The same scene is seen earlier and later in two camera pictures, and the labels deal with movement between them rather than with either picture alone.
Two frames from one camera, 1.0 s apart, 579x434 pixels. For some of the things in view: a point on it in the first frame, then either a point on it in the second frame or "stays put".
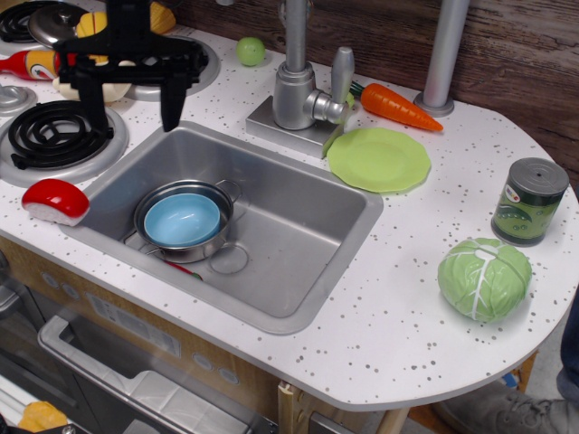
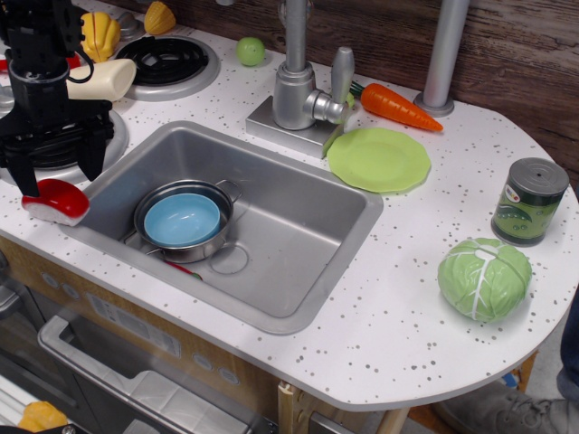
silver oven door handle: (160, 397) stays put
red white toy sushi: (56, 201) stays put
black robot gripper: (128, 52) to (44, 126)
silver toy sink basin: (254, 227) stays put
